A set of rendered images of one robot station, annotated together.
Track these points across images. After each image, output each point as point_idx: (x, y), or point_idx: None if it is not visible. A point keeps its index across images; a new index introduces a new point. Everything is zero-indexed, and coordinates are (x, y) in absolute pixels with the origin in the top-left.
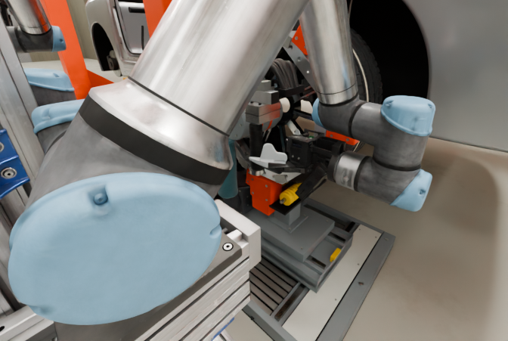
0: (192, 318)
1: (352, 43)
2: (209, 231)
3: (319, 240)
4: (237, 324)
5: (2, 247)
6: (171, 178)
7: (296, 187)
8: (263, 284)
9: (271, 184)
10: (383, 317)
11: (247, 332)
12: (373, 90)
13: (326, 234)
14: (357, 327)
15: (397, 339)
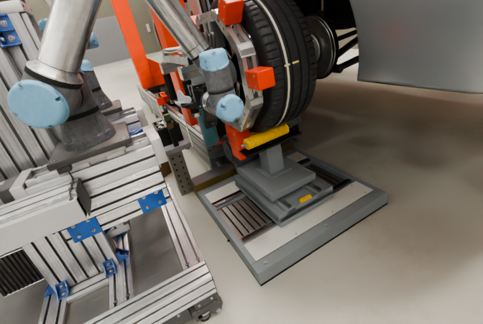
0: (118, 179)
1: (272, 8)
2: (54, 99)
3: (292, 186)
4: (218, 244)
5: (45, 138)
6: (37, 81)
7: (257, 135)
8: (244, 219)
9: (236, 133)
10: (341, 255)
11: (223, 249)
12: (295, 44)
13: (303, 183)
14: (312, 258)
15: (344, 271)
